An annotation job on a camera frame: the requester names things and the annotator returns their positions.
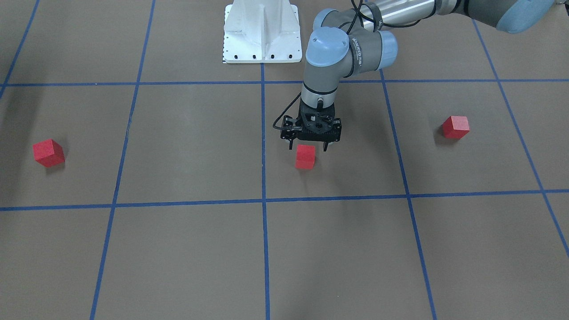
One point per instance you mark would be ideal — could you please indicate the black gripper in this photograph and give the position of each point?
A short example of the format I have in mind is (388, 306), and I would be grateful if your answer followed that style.
(289, 127)

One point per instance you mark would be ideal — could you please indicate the red block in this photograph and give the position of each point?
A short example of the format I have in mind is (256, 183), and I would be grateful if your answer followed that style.
(48, 153)
(305, 157)
(455, 127)

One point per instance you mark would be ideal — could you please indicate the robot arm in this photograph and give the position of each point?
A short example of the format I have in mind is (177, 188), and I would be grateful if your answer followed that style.
(360, 40)

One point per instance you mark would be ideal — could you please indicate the brown paper table cover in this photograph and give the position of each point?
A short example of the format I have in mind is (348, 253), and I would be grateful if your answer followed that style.
(178, 200)

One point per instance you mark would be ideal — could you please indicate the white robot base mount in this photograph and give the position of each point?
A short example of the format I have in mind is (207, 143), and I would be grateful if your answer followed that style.
(261, 31)

